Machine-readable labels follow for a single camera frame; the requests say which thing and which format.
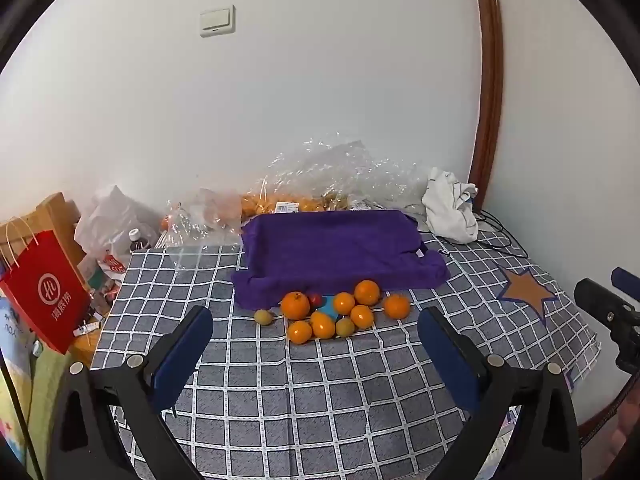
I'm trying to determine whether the white crumpled cloth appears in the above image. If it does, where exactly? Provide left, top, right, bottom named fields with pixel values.
left=421, top=167, right=480, bottom=245

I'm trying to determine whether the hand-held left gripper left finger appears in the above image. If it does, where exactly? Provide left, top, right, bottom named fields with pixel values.
left=47, top=305, right=215, bottom=480

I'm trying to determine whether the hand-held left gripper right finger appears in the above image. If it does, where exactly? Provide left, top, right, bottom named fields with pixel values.
left=417, top=306, right=583, bottom=480

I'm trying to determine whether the blue plastic piece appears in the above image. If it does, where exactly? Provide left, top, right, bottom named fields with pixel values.
left=317, top=296, right=346, bottom=322

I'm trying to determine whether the brown bottle with white cap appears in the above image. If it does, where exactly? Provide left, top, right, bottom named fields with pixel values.
left=127, top=228, right=152, bottom=253

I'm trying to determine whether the white plastic bag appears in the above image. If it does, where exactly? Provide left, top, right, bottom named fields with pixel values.
left=74, top=185, right=162, bottom=263

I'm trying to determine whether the pile of bagged oranges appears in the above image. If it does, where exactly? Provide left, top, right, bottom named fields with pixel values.
left=239, top=191, right=328, bottom=217

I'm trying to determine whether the grey checkered tablecloth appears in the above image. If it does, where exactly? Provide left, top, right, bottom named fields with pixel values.
left=89, top=220, right=602, bottom=480

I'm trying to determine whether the red white snack packet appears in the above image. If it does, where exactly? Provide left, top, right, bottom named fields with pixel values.
left=95, top=252, right=127, bottom=286

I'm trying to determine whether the white wall switch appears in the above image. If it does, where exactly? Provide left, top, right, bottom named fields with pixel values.
left=199, top=4, right=236, bottom=38

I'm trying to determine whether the brown wooden door frame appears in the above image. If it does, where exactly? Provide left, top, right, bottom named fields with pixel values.
left=467, top=0, right=505, bottom=211

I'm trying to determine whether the large orange with green stem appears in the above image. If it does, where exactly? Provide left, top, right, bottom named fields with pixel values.
left=280, top=291, right=311, bottom=321

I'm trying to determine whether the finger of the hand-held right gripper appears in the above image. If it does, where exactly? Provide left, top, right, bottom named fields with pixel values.
left=573, top=278, right=637, bottom=332
left=611, top=267, right=640, bottom=306

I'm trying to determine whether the red paper shopping bag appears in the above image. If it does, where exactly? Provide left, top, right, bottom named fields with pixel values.
left=0, top=216, right=93, bottom=356

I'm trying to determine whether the purple towel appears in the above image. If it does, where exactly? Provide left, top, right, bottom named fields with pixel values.
left=231, top=210, right=451, bottom=311

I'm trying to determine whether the large clear plastic bag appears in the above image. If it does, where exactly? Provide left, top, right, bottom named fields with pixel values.
left=257, top=131, right=433, bottom=213

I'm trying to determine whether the bunch of brown longans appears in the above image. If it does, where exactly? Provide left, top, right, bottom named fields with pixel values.
left=320, top=189, right=351, bottom=211

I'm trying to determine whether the small clear plastic bag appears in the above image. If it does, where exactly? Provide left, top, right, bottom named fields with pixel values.
left=164, top=187, right=247, bottom=272

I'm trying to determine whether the black cable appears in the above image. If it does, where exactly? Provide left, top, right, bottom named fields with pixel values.
left=472, top=209, right=528, bottom=258

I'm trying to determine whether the green cloth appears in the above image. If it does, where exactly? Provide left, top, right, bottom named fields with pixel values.
left=25, top=342, right=73, bottom=480

